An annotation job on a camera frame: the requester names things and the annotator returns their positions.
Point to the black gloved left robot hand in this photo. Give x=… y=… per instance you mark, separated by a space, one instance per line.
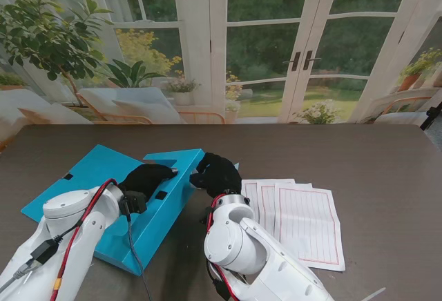
x=148 y=176

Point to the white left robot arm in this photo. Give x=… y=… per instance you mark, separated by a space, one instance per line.
x=34 y=263

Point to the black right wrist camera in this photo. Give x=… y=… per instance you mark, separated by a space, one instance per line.
x=205 y=216

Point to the red lined paper sheet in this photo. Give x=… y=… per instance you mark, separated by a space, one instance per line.
x=267 y=208
x=250 y=197
x=310 y=228

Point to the garden window backdrop banner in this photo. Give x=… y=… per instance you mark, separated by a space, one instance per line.
x=262 y=56

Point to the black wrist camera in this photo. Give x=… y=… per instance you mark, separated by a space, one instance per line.
x=134 y=202
x=205 y=216

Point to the black backdrop stand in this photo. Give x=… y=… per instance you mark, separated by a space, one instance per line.
x=431 y=116

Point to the blue file box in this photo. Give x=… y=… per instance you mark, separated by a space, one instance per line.
x=96 y=166

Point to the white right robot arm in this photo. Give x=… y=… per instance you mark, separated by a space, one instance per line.
x=248 y=252

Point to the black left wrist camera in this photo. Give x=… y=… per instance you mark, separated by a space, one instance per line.
x=134 y=202

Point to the black velcro patch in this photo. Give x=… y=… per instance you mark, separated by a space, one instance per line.
x=160 y=195
x=68 y=177

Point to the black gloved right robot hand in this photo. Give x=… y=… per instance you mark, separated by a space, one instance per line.
x=221 y=176

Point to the white peeled label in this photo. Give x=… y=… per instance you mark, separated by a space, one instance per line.
x=197 y=186

